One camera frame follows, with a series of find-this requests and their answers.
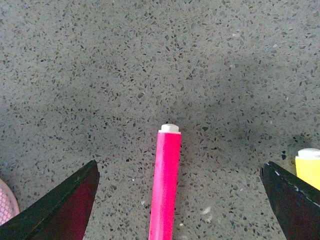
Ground pink mesh cup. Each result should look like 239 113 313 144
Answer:
0 179 20 226

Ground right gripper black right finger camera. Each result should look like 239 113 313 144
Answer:
260 161 320 240

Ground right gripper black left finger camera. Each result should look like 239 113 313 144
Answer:
0 160 100 240

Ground pink marker pen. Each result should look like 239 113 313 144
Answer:
148 123 182 240

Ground yellow marker pen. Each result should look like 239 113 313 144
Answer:
295 148 320 190

